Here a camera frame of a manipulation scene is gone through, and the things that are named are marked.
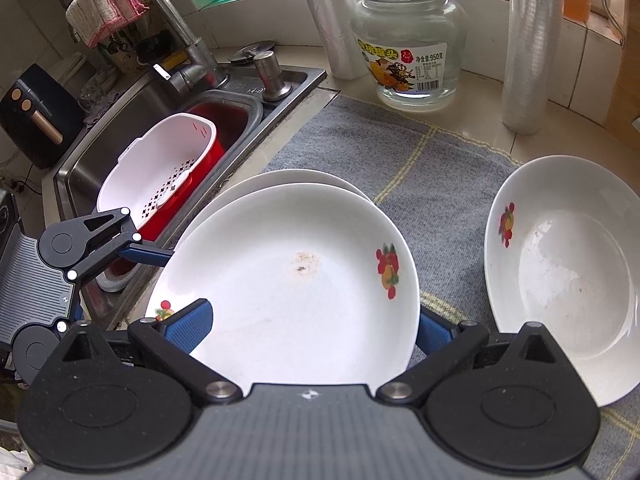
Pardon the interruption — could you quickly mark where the grey blue checked towel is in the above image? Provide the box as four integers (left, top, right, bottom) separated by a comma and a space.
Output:
260, 95, 640, 461

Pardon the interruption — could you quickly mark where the steel sink strainer plug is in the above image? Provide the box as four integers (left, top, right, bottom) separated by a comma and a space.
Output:
227, 40, 277, 63

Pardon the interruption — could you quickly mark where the black air fryer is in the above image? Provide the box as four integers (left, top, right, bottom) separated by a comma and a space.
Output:
0, 63, 83, 171

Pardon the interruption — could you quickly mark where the stainless steel sink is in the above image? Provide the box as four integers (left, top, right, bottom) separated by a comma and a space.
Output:
52, 47, 328, 331

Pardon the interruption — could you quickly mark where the red basin with grey rim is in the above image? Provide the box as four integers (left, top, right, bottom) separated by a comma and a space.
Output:
97, 90, 264, 293

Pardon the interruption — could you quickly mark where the short plastic wrap roll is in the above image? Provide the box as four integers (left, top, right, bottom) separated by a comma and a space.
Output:
290, 0, 371, 81

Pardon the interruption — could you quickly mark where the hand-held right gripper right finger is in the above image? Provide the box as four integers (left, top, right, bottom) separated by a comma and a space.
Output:
375, 305, 572, 404

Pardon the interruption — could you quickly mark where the stained white fruit print plate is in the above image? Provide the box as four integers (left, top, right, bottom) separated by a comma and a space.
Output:
144, 183, 421, 386

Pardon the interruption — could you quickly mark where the tall plastic wrap roll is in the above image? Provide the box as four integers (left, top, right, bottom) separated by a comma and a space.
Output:
501, 0, 568, 136

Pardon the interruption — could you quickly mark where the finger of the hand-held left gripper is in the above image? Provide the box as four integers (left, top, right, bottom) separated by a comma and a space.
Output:
66, 206, 173, 285
56, 294, 84, 333

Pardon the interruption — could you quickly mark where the steel soap dispenser knob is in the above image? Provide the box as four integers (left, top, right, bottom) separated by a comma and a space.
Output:
252, 50, 293, 102

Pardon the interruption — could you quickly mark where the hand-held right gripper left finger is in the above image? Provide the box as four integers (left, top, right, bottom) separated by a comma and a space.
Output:
47, 298, 246, 407

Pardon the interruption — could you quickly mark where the white plastic colander basket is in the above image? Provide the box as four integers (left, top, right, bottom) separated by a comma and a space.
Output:
96, 113, 218, 231

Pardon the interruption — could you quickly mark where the pink white dishcloth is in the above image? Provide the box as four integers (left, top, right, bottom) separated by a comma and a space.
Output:
65, 0, 150, 50

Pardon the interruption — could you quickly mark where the glass jar with yellow lid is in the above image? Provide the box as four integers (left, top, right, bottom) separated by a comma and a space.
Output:
350, 0, 468, 110

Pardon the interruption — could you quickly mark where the steel kitchen faucet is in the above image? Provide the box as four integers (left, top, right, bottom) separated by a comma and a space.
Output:
102, 0, 228, 96

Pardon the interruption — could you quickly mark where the black power cable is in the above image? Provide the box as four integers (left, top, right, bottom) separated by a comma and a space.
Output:
597, 0, 626, 48

